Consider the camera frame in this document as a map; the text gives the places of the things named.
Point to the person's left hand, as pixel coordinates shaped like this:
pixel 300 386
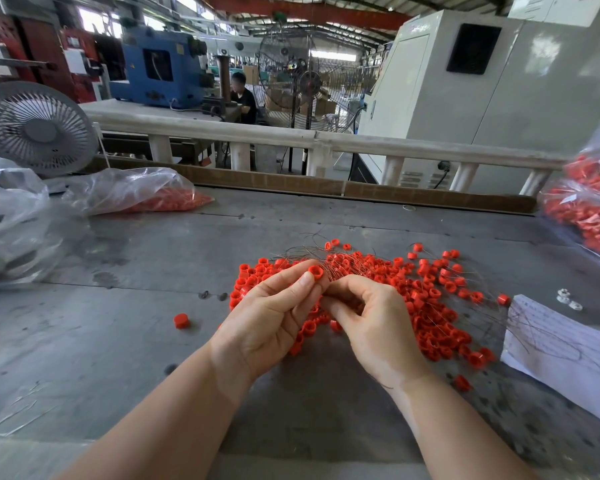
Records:
pixel 265 325

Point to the person's right hand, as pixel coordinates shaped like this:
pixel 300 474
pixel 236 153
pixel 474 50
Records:
pixel 380 330

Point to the pile of red plastic rings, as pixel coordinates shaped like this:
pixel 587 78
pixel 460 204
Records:
pixel 425 280

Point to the person's left forearm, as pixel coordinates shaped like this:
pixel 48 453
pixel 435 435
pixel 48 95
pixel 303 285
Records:
pixel 165 425

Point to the person's right forearm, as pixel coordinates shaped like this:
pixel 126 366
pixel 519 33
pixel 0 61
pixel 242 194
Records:
pixel 460 430

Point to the brown wooden board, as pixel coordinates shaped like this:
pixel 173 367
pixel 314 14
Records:
pixel 285 185

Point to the white paper sheet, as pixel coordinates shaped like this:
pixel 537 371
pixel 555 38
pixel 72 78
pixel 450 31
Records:
pixel 565 357

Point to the clear bag with red pieces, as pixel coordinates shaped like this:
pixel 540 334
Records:
pixel 125 189

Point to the white metal railing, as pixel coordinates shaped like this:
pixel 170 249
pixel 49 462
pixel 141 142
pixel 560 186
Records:
pixel 240 129

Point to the large clear bag red pieces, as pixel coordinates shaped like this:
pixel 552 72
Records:
pixel 588 200

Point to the blue industrial machine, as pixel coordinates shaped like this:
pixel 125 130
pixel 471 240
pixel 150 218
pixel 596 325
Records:
pixel 177 85

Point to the crumpled clear plastic bag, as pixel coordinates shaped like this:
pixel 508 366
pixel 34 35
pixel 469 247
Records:
pixel 7 213

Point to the large grey machine cabinet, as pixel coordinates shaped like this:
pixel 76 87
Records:
pixel 548 87

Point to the white desk fan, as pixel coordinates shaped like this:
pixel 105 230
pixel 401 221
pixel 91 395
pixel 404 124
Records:
pixel 37 130

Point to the red industrial machine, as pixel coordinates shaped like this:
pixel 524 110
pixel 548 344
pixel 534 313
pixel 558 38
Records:
pixel 38 45

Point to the black pedestal fan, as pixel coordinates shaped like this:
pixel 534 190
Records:
pixel 310 83

